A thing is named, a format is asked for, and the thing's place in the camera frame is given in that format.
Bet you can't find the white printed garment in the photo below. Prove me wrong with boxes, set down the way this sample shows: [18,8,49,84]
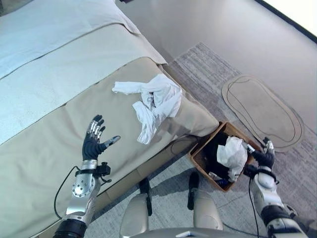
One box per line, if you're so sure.
[111,73,183,145]

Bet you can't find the oval beige floor mat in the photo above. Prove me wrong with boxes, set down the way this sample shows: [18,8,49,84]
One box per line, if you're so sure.
[221,74,305,153]

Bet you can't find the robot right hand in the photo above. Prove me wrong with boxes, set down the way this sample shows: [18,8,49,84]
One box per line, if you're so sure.
[245,137,275,170]

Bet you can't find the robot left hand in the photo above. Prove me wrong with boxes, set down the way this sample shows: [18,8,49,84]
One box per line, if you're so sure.
[82,115,121,162]

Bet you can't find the dark clothes in basket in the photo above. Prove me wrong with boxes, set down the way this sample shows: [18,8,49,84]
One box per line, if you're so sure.
[203,131,231,186]

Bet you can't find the black window frame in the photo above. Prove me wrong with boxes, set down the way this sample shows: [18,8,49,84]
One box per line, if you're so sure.
[255,0,317,40]

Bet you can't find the black cable on floor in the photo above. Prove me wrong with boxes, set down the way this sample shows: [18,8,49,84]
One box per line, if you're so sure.
[169,135,199,156]

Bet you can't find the brown wicker basket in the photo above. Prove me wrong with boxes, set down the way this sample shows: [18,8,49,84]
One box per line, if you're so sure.
[189,121,263,192]

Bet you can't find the silver robot left leg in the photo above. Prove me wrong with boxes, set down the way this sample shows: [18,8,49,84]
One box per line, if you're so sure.
[119,178,153,238]

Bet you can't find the grey patterned carpet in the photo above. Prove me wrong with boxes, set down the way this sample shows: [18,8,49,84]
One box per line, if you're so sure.
[88,42,317,238]

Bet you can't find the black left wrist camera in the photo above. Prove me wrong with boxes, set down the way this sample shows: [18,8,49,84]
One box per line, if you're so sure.
[95,162,112,183]

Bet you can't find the beige bed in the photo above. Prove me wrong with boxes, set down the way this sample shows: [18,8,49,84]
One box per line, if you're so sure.
[0,0,220,238]

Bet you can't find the light blue bed sheet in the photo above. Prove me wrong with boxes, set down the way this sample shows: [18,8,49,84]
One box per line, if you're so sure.
[0,0,143,80]

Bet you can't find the silver robot torso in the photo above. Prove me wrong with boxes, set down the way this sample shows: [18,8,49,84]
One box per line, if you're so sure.
[137,227,233,238]

